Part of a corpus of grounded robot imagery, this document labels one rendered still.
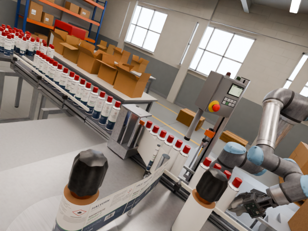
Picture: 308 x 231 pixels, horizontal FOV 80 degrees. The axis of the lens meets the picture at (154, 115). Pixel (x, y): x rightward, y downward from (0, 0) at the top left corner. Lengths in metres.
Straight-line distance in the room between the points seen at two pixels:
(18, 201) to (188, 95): 6.28
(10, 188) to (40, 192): 0.09
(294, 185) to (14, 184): 1.01
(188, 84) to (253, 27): 2.52
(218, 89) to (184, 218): 0.56
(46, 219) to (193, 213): 0.46
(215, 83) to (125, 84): 1.80
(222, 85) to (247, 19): 5.83
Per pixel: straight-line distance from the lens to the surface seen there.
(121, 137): 1.04
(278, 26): 6.55
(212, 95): 0.91
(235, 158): 1.25
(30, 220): 0.71
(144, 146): 1.02
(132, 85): 2.50
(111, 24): 9.37
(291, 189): 0.92
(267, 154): 0.94
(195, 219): 0.73
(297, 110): 1.20
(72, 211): 0.54
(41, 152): 1.05
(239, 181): 0.95
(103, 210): 0.60
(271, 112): 1.07
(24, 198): 0.78
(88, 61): 3.13
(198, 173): 0.99
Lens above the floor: 1.46
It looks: 18 degrees down
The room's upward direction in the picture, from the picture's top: 23 degrees clockwise
